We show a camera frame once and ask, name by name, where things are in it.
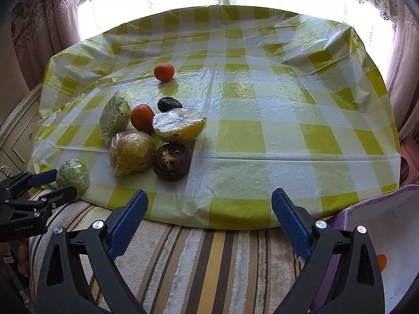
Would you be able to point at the brown patterned curtain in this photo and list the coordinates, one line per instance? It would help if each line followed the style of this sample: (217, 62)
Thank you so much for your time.
(402, 72)
(42, 16)

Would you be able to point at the yellow checked plastic tablecloth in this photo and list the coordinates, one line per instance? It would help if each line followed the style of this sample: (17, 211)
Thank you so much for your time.
(262, 137)

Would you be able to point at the small dark wrinkled fruit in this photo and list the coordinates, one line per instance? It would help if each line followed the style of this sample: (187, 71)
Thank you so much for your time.
(168, 104)

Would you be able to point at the large dark brown fruit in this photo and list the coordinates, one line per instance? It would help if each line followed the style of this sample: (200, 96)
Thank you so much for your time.
(172, 163)

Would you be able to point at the green round fruit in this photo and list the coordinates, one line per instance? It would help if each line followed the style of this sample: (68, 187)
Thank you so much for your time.
(73, 174)

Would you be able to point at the orange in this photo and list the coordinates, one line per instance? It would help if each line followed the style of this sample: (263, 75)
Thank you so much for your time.
(382, 262)
(164, 72)
(142, 117)

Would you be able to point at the cream carved cabinet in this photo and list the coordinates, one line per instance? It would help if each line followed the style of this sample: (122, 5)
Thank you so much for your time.
(16, 130)

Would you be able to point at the purple cardboard box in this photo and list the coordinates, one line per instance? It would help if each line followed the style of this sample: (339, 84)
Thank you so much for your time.
(392, 222)

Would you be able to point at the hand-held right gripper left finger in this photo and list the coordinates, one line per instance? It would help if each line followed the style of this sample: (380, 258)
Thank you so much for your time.
(127, 227)

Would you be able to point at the half pomelo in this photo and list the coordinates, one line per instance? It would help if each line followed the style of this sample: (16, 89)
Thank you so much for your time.
(178, 125)

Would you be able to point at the striped plush rug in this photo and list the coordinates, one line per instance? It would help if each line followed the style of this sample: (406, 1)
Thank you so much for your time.
(203, 268)

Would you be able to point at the yellow round fruit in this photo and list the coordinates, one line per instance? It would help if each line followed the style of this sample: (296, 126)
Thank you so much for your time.
(131, 153)

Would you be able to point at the green fruit wedge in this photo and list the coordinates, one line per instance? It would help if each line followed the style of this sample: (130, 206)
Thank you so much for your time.
(114, 116)

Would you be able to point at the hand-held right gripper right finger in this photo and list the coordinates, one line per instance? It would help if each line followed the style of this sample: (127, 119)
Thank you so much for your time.
(291, 225)

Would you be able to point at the pink plastic stool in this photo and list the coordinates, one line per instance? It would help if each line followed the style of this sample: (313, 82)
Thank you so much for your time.
(409, 157)

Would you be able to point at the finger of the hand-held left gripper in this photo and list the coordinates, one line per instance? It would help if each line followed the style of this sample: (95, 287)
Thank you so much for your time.
(60, 196)
(44, 177)

